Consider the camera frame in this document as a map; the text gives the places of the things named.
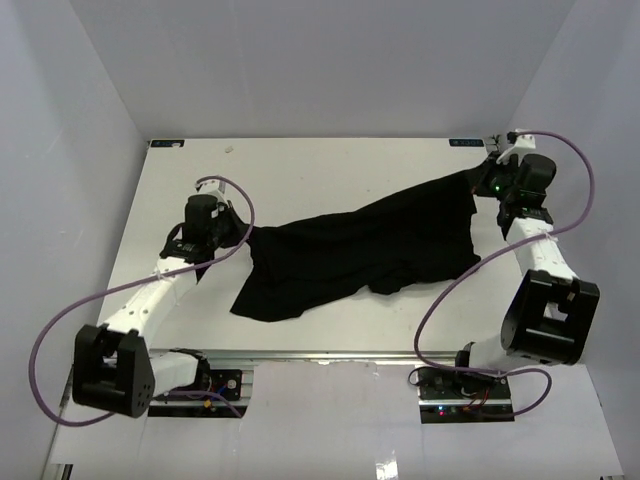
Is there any black t-shirt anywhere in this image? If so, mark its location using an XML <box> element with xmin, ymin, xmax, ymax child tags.
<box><xmin>230</xmin><ymin>170</ymin><xmax>481</xmax><ymax>322</ymax></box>

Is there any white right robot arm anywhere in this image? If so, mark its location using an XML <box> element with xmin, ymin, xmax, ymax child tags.
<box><xmin>455</xmin><ymin>153</ymin><xmax>600</xmax><ymax>371</ymax></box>

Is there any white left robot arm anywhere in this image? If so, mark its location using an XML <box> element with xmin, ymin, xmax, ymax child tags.
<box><xmin>72</xmin><ymin>190</ymin><xmax>246</xmax><ymax>418</ymax></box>

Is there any right black table label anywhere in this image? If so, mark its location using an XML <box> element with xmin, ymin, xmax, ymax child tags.
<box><xmin>449</xmin><ymin>138</ymin><xmax>484</xmax><ymax>148</ymax></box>

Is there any black table label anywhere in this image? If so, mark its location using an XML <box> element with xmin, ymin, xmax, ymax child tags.
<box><xmin>449</xmin><ymin>138</ymin><xmax>484</xmax><ymax>148</ymax></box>
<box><xmin>149</xmin><ymin>139</ymin><xmax>185</xmax><ymax>148</ymax></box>

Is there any left black table label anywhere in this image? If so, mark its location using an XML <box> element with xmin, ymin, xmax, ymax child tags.
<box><xmin>149</xmin><ymin>139</ymin><xmax>185</xmax><ymax>148</ymax></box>

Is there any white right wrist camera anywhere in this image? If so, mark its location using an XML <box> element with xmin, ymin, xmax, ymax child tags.
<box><xmin>496</xmin><ymin>129</ymin><xmax>536</xmax><ymax>165</ymax></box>

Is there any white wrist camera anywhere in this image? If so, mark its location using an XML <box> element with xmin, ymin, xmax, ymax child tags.
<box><xmin>496</xmin><ymin>129</ymin><xmax>536</xmax><ymax>165</ymax></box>
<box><xmin>194</xmin><ymin>178</ymin><xmax>226</xmax><ymax>202</ymax></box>

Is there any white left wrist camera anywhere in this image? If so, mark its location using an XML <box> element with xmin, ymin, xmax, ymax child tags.
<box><xmin>194</xmin><ymin>178</ymin><xmax>226</xmax><ymax>202</ymax></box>

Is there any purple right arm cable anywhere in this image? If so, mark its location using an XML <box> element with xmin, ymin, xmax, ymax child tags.
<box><xmin>408</xmin><ymin>130</ymin><xmax>596</xmax><ymax>419</ymax></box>

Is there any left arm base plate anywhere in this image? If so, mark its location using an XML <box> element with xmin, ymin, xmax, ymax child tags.
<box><xmin>180</xmin><ymin>369</ymin><xmax>246</xmax><ymax>418</ymax></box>

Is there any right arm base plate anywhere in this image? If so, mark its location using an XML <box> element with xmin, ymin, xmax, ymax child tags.
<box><xmin>408</xmin><ymin>367</ymin><xmax>515</xmax><ymax>425</ymax></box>

